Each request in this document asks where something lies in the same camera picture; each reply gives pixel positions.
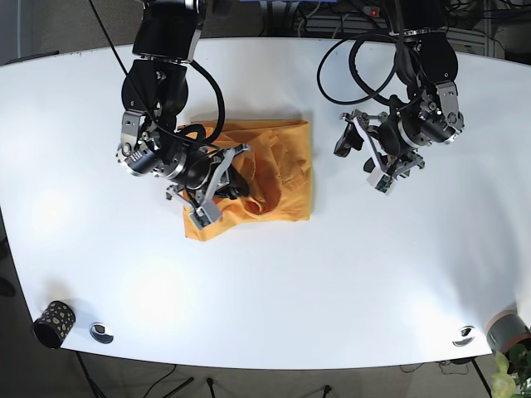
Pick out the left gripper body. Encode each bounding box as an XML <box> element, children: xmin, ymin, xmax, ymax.
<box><xmin>342</xmin><ymin>109</ymin><xmax>425</xmax><ymax>195</ymax></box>

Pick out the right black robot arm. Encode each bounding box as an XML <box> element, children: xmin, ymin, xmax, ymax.
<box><xmin>116</xmin><ymin>1</ymin><xmax>250</xmax><ymax>230</ymax></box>

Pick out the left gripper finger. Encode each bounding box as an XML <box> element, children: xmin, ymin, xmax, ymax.
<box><xmin>334</xmin><ymin>126</ymin><xmax>363</xmax><ymax>158</ymax></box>
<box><xmin>363</xmin><ymin>158</ymin><xmax>376</xmax><ymax>174</ymax></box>

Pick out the orange yellow T-shirt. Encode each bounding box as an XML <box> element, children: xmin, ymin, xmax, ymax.
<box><xmin>183</xmin><ymin>119</ymin><xmax>312</xmax><ymax>241</ymax></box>

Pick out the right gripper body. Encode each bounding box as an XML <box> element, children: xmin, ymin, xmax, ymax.
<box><xmin>166</xmin><ymin>143</ymin><xmax>251</xmax><ymax>228</ymax></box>

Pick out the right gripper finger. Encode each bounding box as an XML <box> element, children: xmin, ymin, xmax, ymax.
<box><xmin>222</xmin><ymin>170</ymin><xmax>250</xmax><ymax>200</ymax></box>

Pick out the black gold-dotted cup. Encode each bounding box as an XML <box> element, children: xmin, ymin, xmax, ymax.
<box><xmin>31</xmin><ymin>300</ymin><xmax>76</xmax><ymax>350</ymax></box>

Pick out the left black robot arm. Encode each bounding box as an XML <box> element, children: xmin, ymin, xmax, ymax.
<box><xmin>334</xmin><ymin>1</ymin><xmax>465</xmax><ymax>194</ymax></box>

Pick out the grey plant pot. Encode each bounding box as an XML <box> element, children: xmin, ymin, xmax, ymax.
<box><xmin>485</xmin><ymin>311</ymin><xmax>530</xmax><ymax>354</ymax></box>

